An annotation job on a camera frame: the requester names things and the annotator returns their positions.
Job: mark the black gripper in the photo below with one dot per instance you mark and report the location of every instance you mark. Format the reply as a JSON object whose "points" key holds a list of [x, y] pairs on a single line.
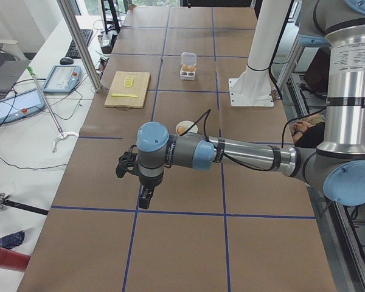
{"points": [[149, 182]]}

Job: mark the brown egg from bowl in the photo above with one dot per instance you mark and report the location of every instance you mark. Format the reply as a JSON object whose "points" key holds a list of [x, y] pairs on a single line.
{"points": [[180, 130]]}

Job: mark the clear plastic egg box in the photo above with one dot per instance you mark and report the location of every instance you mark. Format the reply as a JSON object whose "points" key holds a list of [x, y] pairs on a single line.
{"points": [[189, 59]]}

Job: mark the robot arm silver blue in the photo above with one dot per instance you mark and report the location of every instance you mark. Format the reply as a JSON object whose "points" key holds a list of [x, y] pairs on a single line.
{"points": [[336, 167]]}

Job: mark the white bowl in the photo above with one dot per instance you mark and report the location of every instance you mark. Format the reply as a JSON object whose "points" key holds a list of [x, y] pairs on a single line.
{"points": [[188, 125]]}

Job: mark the metal reacher grabber stick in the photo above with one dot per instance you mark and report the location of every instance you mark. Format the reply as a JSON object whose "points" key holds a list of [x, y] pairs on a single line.
{"points": [[61, 134]]}

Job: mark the yellow plastic knife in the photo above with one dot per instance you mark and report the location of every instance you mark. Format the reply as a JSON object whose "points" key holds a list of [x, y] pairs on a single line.
{"points": [[124, 95]]}

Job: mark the wooden cutting board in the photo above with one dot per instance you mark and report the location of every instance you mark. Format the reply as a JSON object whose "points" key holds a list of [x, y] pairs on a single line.
{"points": [[140, 86]]}

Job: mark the yellow lemon slice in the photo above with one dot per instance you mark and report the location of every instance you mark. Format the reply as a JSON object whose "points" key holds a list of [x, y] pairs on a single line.
{"points": [[128, 82]]}

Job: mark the teach pendant far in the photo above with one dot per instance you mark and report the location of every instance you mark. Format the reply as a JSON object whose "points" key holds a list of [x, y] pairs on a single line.
{"points": [[62, 79]]}

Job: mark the teach pendant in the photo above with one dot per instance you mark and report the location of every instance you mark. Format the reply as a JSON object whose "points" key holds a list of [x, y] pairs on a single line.
{"points": [[62, 79], [21, 106]]}

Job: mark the blue patterned cloth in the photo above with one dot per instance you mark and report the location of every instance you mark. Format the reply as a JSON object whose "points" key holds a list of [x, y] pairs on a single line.
{"points": [[12, 240]]}

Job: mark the black tripod tool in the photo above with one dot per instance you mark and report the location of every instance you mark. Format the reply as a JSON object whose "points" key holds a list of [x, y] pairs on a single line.
{"points": [[4, 201]]}

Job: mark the black computer mouse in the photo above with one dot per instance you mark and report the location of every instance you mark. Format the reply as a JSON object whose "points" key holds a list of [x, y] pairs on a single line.
{"points": [[66, 61]]}

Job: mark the teach pendant near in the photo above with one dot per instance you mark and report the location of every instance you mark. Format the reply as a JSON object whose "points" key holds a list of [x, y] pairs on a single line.
{"points": [[21, 106]]}

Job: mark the red cylinder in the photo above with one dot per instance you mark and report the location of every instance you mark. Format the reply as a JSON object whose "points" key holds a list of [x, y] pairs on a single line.
{"points": [[13, 260]]}

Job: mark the person in black shirt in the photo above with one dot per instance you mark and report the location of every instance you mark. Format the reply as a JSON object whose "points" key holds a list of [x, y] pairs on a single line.
{"points": [[309, 132]]}

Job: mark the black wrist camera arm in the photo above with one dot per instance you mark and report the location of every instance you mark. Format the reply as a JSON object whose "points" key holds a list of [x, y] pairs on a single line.
{"points": [[127, 163]]}

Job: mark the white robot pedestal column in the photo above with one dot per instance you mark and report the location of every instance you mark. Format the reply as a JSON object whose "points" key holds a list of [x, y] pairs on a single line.
{"points": [[253, 87]]}

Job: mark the aluminium frame post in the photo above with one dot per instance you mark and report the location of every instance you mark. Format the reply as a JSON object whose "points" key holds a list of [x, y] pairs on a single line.
{"points": [[74, 29]]}

